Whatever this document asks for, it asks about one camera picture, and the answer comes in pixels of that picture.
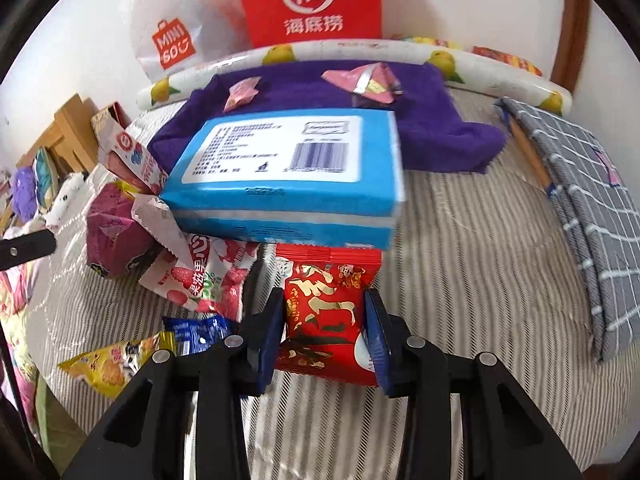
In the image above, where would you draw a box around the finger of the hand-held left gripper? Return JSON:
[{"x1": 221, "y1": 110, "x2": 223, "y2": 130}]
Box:
[{"x1": 0, "y1": 230, "x2": 57, "y2": 271}]

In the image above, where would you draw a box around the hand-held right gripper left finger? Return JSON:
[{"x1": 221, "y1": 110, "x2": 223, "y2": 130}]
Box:
[{"x1": 60, "y1": 287, "x2": 286, "y2": 480}]

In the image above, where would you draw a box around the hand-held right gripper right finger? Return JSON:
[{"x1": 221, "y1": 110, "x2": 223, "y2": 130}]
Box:
[{"x1": 364, "y1": 289, "x2": 586, "y2": 480}]

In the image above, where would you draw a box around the red gold-print snack packet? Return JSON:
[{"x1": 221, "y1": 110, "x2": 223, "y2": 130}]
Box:
[{"x1": 274, "y1": 244, "x2": 383, "y2": 387}]

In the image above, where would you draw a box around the white strawberry-print snack packet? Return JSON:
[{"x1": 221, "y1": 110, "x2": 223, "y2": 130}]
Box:
[{"x1": 131, "y1": 195, "x2": 260, "y2": 322}]

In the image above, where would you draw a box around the purple plush toy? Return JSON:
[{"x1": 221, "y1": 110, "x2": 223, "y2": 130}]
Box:
[{"x1": 12, "y1": 167, "x2": 41, "y2": 223}]

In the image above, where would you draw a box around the floral blanket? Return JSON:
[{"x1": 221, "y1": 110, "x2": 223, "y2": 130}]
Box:
[{"x1": 0, "y1": 260, "x2": 41, "y2": 441}]

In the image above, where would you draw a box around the white plush toy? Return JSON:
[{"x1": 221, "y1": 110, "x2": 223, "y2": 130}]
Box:
[{"x1": 42, "y1": 172, "x2": 88, "y2": 233}]

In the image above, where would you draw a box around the small blue snack packet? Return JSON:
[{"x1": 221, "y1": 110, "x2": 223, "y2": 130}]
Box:
[{"x1": 162, "y1": 314, "x2": 236, "y2": 357}]

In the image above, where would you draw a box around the magenta snack packet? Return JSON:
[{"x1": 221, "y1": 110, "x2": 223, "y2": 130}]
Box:
[{"x1": 85, "y1": 182, "x2": 166, "y2": 280}]

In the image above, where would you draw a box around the striped bed mattress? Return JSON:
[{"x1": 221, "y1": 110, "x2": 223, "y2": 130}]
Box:
[{"x1": 25, "y1": 90, "x2": 640, "y2": 480}]

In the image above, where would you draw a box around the wooden furniture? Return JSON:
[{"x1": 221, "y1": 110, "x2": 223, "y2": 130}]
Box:
[{"x1": 15, "y1": 94, "x2": 101, "y2": 176}]

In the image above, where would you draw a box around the pink berry-print snack packet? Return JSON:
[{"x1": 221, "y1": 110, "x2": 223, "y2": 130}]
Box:
[{"x1": 91, "y1": 102, "x2": 171, "y2": 196}]

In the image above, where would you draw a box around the yellow snack packet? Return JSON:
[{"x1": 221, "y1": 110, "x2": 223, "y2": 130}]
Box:
[{"x1": 57, "y1": 331, "x2": 177, "y2": 401}]

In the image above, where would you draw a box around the blue tissue pack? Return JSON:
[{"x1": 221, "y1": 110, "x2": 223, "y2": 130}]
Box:
[{"x1": 159, "y1": 109, "x2": 407, "y2": 251}]

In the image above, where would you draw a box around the purple fabric basket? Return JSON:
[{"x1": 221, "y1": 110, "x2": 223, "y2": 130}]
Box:
[{"x1": 149, "y1": 62, "x2": 506, "y2": 176}]

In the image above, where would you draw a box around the bright pink snack packet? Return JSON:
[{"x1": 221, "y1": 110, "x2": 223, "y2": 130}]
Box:
[{"x1": 222, "y1": 76, "x2": 263, "y2": 112}]

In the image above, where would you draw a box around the grey checked cloth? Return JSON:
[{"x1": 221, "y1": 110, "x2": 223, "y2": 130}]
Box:
[{"x1": 492, "y1": 96, "x2": 640, "y2": 363}]

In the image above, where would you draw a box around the light pink snack packet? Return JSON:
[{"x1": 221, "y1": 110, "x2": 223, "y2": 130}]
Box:
[{"x1": 321, "y1": 61, "x2": 405, "y2": 107}]

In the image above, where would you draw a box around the white plastic shopping bag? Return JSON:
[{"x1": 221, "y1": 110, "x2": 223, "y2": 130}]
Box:
[{"x1": 119, "y1": 0, "x2": 251, "y2": 81}]

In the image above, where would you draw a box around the fruit-print wrap roll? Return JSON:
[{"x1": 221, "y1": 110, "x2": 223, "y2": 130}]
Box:
[{"x1": 137, "y1": 39, "x2": 573, "y2": 116}]

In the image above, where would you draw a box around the yellow lemon-print snack bag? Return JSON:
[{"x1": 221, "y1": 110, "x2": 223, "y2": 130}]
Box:
[{"x1": 390, "y1": 34, "x2": 463, "y2": 51}]

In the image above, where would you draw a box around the orange snack packet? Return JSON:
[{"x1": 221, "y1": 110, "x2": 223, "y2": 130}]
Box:
[{"x1": 470, "y1": 46, "x2": 543, "y2": 77}]

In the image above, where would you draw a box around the brown wooden door trim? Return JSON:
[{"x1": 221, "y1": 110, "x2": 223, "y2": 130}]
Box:
[{"x1": 547, "y1": 0, "x2": 592, "y2": 91}]

